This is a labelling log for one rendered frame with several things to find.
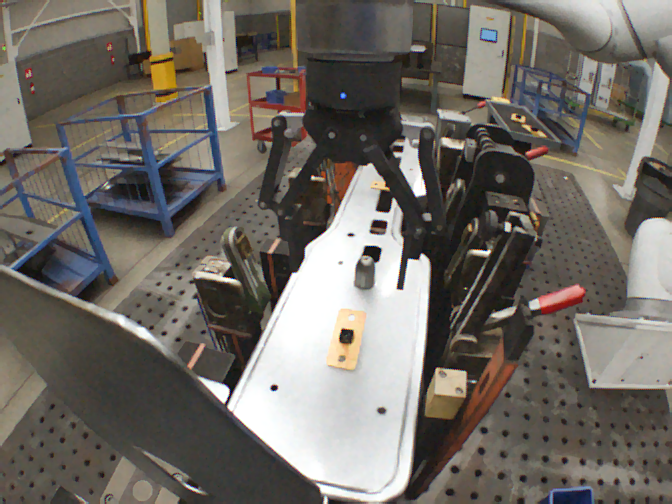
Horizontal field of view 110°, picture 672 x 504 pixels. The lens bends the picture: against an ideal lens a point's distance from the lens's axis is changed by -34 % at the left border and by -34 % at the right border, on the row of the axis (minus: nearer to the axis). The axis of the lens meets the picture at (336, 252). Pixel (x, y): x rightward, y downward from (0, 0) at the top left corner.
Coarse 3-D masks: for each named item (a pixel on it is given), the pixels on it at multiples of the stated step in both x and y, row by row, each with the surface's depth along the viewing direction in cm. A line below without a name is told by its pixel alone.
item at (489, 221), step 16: (480, 224) 31; (496, 224) 30; (512, 224) 31; (528, 224) 29; (496, 240) 33; (512, 240) 29; (528, 240) 28; (496, 256) 34; (512, 256) 30; (480, 272) 36; (496, 272) 31; (512, 272) 31; (480, 288) 36; (496, 288) 32; (464, 304) 38; (480, 304) 34; (496, 304) 34; (464, 320) 37; (480, 320) 35
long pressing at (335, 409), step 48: (336, 240) 64; (384, 240) 64; (288, 288) 55; (336, 288) 54; (384, 288) 54; (288, 336) 46; (384, 336) 46; (240, 384) 40; (288, 384) 40; (336, 384) 40; (384, 384) 40; (288, 432) 35; (336, 432) 35; (384, 432) 35; (336, 480) 31; (384, 480) 31
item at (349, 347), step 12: (348, 312) 47; (360, 312) 47; (336, 324) 46; (348, 324) 46; (360, 324) 46; (336, 336) 45; (360, 336) 45; (336, 348) 44; (348, 348) 44; (336, 360) 43; (348, 360) 43
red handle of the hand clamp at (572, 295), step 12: (564, 288) 33; (576, 288) 32; (540, 300) 34; (552, 300) 33; (564, 300) 32; (576, 300) 32; (504, 312) 36; (540, 312) 34; (552, 312) 33; (492, 324) 37; (504, 324) 36
